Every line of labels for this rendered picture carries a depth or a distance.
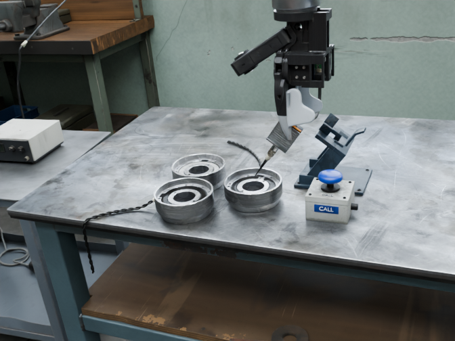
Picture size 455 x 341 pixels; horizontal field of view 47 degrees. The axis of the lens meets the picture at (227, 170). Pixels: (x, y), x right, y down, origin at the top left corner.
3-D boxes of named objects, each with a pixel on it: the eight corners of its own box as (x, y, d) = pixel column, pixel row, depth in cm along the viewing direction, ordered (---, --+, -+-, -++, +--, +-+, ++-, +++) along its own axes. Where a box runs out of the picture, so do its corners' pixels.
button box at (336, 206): (305, 220, 87) (305, 194, 85) (314, 199, 93) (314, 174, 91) (354, 225, 84) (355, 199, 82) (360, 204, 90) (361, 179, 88)
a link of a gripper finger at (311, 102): (321, 135, 89) (319, 85, 84) (288, 132, 92) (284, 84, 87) (325, 127, 92) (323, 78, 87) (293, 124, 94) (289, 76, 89)
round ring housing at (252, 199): (273, 218, 89) (272, 197, 87) (217, 211, 92) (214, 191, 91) (289, 189, 97) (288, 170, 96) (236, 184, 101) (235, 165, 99)
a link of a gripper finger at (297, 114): (312, 147, 84) (313, 90, 81) (277, 143, 87) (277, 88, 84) (317, 141, 87) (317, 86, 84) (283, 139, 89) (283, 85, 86)
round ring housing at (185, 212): (221, 198, 96) (220, 178, 95) (205, 229, 87) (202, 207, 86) (169, 195, 99) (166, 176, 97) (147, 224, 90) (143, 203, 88)
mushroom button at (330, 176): (315, 203, 87) (315, 176, 85) (321, 191, 90) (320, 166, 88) (340, 206, 86) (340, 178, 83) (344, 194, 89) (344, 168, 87)
